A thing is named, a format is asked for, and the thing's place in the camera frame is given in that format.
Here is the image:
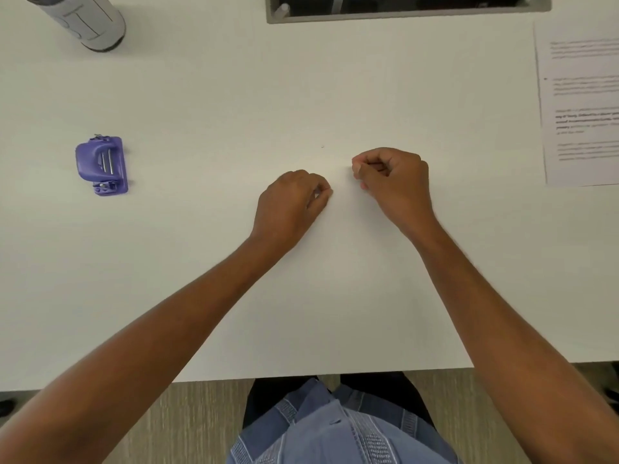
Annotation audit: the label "person's right hand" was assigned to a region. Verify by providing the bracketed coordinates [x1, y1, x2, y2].
[351, 147, 438, 242]

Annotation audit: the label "person's left hand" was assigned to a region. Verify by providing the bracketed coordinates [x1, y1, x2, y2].
[249, 169, 335, 255]

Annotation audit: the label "purple hole punch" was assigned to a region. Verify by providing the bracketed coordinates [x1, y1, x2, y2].
[75, 133, 130, 197]

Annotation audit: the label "white printed paper sheet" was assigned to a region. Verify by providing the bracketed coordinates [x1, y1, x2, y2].
[533, 16, 619, 188]

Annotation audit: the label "person's left forearm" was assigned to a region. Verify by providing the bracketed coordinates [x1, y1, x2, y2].
[0, 234, 289, 464]

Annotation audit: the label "person's right forearm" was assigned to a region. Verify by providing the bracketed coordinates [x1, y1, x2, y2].
[411, 219, 619, 464]

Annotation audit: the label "black trousers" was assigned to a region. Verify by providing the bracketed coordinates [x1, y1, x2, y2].
[241, 371, 436, 430]

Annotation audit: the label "blue patterned shirt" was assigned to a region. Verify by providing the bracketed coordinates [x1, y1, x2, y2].
[227, 379, 460, 464]

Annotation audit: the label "black mesh cup white label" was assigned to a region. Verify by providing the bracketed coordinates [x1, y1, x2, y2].
[19, 0, 127, 53]

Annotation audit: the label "grey desk cable box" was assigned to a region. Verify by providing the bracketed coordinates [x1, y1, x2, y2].
[264, 0, 552, 24]

